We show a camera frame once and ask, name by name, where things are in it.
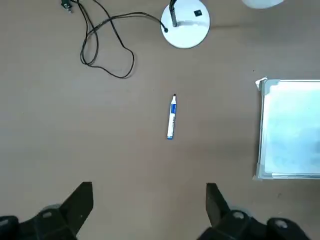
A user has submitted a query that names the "thin dark lamp cable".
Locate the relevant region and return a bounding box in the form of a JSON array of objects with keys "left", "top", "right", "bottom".
[{"left": 59, "top": 0, "right": 169, "bottom": 80}]

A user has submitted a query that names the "white desk lamp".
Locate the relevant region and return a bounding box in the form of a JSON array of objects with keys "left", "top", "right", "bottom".
[{"left": 159, "top": 0, "right": 286, "bottom": 50}]

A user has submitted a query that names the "blue and white marker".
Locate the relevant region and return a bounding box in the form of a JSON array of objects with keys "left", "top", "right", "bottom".
[{"left": 165, "top": 93, "right": 179, "bottom": 141}]

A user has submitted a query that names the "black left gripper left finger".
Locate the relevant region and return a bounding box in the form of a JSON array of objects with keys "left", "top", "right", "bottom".
[{"left": 0, "top": 181, "right": 95, "bottom": 240}]

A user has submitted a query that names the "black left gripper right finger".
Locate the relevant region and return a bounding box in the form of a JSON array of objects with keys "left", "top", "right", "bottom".
[{"left": 198, "top": 182, "right": 308, "bottom": 240}]

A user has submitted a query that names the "silver framed whiteboard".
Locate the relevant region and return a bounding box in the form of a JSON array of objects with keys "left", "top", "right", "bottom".
[{"left": 252, "top": 76, "right": 320, "bottom": 182}]

